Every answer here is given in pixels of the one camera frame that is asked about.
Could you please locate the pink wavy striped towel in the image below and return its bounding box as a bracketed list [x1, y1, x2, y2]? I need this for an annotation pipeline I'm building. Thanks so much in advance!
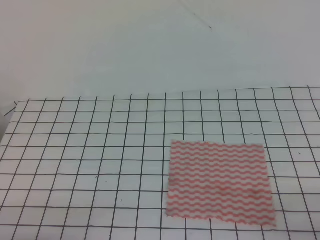
[165, 140, 276, 226]

